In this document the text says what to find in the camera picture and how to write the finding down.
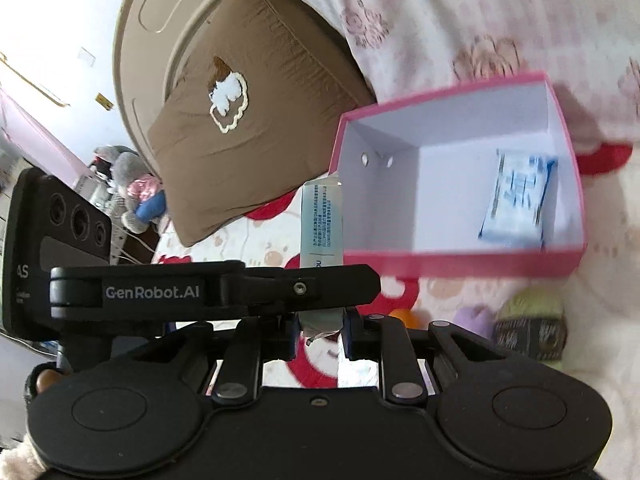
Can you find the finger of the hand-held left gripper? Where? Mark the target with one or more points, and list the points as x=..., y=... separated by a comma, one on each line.
x=210, y=290

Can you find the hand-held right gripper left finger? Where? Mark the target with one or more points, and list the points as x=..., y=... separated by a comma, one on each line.
x=292, y=332

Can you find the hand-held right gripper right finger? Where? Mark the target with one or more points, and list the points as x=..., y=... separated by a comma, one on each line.
x=352, y=335

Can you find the orange makeup sponge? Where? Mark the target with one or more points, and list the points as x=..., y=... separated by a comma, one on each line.
x=402, y=319

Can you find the pink cardboard box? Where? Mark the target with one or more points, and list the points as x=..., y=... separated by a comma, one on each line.
x=400, y=260

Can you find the small white carton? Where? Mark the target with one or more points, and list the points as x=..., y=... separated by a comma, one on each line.
x=322, y=225

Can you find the purple plush toy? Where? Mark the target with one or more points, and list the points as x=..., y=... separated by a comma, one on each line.
x=475, y=321

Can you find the green yarn ball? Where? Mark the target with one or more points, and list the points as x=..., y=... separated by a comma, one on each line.
x=530, y=325

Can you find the blue wet wipes pack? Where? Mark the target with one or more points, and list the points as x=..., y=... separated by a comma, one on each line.
x=517, y=200

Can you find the person's left hand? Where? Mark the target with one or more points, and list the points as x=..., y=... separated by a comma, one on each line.
x=46, y=379

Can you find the grey plush toy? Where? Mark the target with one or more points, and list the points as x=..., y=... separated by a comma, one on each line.
x=135, y=185

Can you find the pink cabinet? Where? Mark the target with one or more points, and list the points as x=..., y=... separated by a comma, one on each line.
x=35, y=140

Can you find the brown pillow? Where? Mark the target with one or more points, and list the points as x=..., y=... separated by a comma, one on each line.
x=260, y=110

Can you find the beige fleece cloth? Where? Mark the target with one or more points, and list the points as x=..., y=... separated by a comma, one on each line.
x=20, y=460

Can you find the bear printed blanket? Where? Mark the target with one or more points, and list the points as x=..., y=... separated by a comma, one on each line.
x=600, y=310

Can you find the beige headboard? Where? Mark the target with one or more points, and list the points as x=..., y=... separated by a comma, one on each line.
x=150, y=10

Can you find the pink checked pillow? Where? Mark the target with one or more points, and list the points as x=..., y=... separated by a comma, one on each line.
x=450, y=10

